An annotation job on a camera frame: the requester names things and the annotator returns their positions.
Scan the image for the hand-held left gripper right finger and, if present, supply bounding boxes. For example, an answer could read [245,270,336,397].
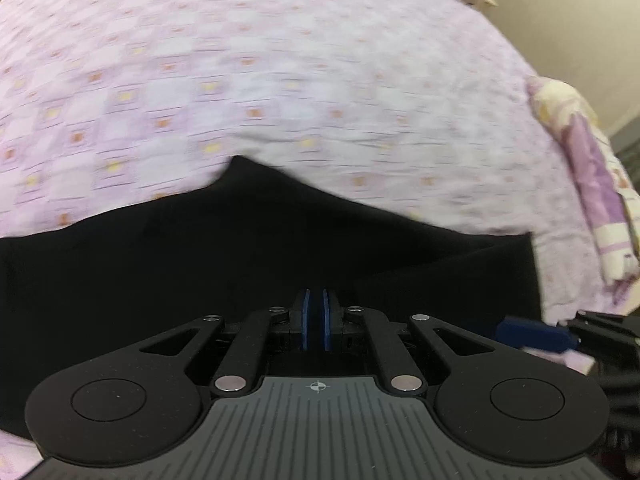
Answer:
[322,288,497,395]

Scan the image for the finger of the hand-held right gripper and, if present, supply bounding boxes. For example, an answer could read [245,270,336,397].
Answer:
[496,310,640,357]

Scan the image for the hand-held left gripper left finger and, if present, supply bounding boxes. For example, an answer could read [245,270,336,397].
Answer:
[137,288,314,395]

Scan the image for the black pants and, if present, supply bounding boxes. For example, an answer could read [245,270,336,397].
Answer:
[0,155,547,437]

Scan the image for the purple and cream patterned blanket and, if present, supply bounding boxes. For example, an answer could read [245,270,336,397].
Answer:
[525,76,640,306]

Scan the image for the bed with purple patterned sheet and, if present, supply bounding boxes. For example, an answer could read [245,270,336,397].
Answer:
[0,0,618,480]

